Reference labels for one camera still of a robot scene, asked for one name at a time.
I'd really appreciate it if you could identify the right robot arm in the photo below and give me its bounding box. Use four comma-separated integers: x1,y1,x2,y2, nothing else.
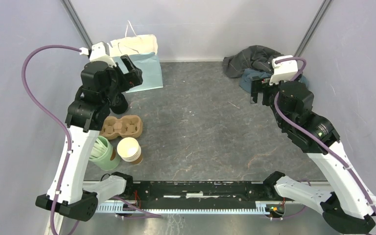
251,78,376,235

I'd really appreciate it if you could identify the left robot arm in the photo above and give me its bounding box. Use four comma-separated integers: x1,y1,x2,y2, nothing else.
35,55,143,221

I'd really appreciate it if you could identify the blue crumpled cloth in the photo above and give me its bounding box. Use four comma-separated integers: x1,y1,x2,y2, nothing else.
239,69,296,93

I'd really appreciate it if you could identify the grey crumpled cloth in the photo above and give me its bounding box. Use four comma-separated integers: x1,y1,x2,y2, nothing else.
222,45,283,78

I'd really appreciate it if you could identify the light blue paper bag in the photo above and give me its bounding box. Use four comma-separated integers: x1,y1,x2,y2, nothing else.
110,21,163,93

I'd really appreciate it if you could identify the stack of black lids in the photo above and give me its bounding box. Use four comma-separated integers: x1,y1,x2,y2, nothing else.
110,93,129,115

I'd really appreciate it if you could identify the brown cardboard cup carrier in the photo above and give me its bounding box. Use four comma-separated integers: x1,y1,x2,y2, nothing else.
100,115,143,140

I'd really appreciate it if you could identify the stack of paper cups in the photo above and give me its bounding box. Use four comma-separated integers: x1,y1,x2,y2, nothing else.
117,137,143,165

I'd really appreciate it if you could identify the green straw holder cup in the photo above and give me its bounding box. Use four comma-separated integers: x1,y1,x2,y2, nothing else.
89,136,120,171

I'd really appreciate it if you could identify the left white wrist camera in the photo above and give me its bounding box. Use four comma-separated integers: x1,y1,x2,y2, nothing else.
79,42,117,68

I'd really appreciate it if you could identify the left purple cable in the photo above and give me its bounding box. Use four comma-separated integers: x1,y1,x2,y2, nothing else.
22,45,82,235

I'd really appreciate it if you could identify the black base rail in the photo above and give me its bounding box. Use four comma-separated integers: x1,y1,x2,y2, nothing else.
95,180,301,217

